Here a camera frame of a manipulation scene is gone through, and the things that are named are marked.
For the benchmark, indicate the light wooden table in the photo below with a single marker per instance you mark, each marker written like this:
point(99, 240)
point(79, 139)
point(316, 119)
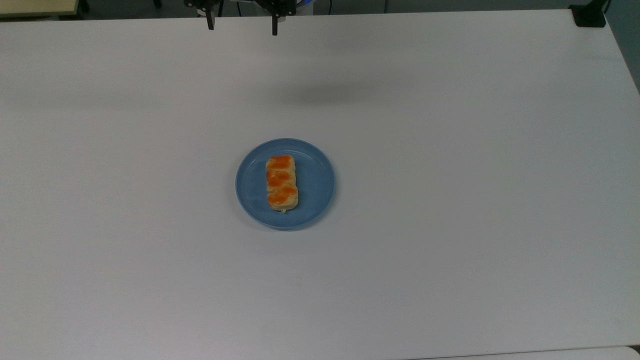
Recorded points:
point(37, 6)

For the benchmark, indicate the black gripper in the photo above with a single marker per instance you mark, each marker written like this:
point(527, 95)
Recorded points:
point(240, 4)

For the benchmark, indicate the blue round plate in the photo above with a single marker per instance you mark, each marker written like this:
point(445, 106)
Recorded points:
point(315, 185)

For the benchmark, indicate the orange glazed bread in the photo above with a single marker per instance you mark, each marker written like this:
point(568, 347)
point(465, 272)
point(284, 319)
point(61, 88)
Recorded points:
point(282, 183)

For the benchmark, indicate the black table clamp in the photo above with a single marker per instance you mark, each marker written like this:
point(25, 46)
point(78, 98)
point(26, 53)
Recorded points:
point(590, 14)

